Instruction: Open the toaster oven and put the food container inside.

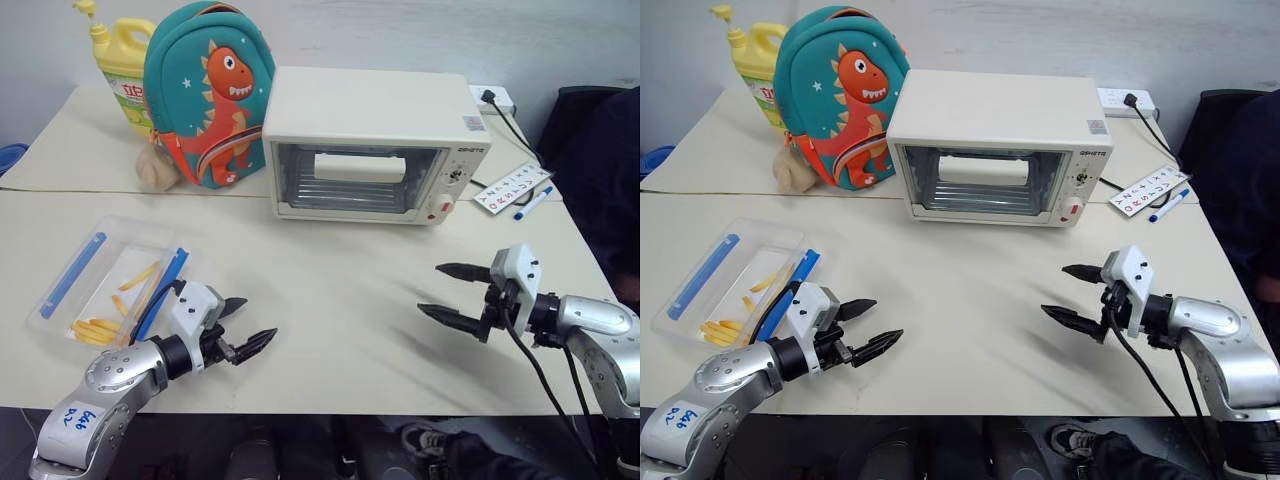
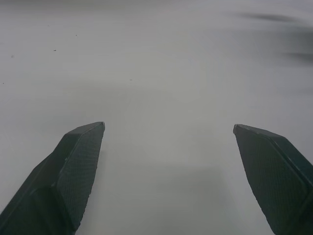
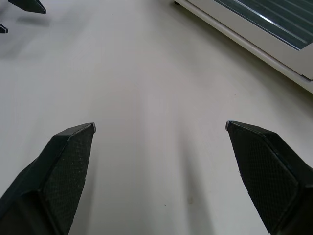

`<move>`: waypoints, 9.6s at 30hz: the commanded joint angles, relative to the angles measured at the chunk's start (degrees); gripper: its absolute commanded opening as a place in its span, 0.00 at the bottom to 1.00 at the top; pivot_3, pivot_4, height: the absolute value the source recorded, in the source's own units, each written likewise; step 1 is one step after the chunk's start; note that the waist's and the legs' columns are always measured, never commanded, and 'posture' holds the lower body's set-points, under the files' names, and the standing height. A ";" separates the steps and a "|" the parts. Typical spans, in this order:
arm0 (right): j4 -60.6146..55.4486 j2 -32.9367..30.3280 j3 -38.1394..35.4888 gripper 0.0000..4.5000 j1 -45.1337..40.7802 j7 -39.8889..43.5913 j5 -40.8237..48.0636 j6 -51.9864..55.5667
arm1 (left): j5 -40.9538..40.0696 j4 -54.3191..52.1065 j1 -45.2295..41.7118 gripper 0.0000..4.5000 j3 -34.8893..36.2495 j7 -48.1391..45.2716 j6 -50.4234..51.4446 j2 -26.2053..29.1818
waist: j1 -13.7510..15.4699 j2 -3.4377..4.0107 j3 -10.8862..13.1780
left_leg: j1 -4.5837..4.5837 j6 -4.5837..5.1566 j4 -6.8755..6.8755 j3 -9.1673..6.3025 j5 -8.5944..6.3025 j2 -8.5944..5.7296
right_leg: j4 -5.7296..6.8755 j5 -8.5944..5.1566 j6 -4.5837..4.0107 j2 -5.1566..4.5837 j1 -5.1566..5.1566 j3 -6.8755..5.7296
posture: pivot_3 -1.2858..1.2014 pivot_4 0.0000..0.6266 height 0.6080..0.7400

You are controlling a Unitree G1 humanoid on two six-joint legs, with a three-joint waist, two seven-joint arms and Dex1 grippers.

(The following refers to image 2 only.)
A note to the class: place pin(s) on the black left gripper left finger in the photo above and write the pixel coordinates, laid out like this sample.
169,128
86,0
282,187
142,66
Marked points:
61,181

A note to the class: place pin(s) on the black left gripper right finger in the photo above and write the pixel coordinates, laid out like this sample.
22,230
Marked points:
276,176

